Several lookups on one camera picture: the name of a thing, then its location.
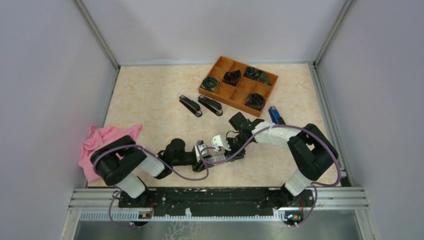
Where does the red white staple box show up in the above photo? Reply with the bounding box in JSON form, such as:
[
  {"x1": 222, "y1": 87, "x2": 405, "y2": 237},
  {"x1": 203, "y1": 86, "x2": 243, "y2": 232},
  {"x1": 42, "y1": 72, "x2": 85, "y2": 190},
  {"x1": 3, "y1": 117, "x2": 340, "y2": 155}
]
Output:
[{"x1": 206, "y1": 155, "x2": 226, "y2": 166}]

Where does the black stapler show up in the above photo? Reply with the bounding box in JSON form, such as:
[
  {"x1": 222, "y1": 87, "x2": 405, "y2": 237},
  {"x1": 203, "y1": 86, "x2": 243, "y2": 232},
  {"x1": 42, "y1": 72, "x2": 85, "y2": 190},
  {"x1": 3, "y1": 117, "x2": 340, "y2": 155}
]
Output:
[
  {"x1": 179, "y1": 95, "x2": 203, "y2": 118},
  {"x1": 198, "y1": 94, "x2": 223, "y2": 116}
]

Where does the blue stapler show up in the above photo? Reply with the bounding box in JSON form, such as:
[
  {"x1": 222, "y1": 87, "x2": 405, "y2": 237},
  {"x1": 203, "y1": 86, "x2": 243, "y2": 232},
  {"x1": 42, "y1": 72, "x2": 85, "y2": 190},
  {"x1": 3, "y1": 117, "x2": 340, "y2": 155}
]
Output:
[{"x1": 268, "y1": 106, "x2": 286, "y2": 125}]

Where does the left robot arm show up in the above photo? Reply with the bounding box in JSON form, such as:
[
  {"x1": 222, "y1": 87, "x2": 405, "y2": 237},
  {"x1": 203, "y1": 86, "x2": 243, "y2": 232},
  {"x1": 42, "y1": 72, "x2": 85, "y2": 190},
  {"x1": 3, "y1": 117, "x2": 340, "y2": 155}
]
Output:
[{"x1": 90, "y1": 135, "x2": 212, "y2": 207}]

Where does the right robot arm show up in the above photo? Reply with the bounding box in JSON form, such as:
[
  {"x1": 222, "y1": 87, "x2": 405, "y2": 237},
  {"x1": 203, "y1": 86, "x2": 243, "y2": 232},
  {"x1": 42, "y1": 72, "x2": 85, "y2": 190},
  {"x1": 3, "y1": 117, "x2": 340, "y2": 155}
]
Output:
[{"x1": 227, "y1": 112, "x2": 340, "y2": 206}]

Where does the black coiled item lower right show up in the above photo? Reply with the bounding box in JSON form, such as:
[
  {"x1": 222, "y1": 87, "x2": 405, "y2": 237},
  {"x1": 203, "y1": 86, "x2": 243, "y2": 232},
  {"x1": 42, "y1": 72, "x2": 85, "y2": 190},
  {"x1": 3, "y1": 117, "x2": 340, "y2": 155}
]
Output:
[{"x1": 245, "y1": 93, "x2": 266, "y2": 111}]

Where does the orange compartment tray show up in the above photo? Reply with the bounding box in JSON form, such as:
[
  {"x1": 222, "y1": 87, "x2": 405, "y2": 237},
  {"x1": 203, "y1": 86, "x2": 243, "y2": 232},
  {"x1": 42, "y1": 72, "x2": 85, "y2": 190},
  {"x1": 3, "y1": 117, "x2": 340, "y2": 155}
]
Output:
[{"x1": 198, "y1": 56, "x2": 279, "y2": 117}]

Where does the black coiled item blue-green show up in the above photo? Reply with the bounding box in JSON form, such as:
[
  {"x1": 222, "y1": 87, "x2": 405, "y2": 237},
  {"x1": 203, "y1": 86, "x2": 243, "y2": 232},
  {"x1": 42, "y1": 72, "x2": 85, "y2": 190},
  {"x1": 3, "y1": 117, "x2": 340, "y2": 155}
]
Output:
[{"x1": 200, "y1": 76, "x2": 220, "y2": 93}]

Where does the black coiled item centre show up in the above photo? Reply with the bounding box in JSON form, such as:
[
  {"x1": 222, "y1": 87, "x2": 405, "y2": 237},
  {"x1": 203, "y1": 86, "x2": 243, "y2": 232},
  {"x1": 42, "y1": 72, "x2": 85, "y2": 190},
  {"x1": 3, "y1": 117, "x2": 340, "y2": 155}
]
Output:
[{"x1": 222, "y1": 70, "x2": 242, "y2": 87}]

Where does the dark green flat item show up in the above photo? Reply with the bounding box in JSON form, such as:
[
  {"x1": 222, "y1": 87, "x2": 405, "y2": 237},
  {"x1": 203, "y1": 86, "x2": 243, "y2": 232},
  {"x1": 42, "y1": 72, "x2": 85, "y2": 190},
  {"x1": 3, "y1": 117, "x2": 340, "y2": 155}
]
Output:
[{"x1": 260, "y1": 72, "x2": 272, "y2": 86}]

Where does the black coiled item upper right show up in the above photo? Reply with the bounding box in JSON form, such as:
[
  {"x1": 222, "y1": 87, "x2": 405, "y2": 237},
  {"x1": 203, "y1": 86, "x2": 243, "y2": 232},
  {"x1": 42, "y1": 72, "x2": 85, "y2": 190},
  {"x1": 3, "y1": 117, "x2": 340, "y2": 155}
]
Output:
[{"x1": 243, "y1": 66, "x2": 263, "y2": 81}]

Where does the pink cloth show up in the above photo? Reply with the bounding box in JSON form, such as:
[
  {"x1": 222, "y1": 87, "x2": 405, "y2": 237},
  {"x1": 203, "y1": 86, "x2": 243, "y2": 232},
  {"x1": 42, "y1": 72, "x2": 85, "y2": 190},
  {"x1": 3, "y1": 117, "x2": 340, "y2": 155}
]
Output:
[{"x1": 78, "y1": 124, "x2": 143, "y2": 183}]

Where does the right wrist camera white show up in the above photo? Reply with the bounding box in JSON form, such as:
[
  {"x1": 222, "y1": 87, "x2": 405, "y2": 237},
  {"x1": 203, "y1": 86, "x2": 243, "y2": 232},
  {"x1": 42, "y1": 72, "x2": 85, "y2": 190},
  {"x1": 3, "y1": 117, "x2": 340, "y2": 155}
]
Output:
[{"x1": 210, "y1": 135, "x2": 231, "y2": 153}]

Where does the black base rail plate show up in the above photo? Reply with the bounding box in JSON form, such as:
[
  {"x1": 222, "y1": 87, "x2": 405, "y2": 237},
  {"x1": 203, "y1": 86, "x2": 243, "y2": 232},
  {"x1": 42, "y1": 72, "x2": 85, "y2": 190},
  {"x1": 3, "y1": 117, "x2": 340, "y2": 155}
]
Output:
[{"x1": 117, "y1": 186, "x2": 314, "y2": 220}]

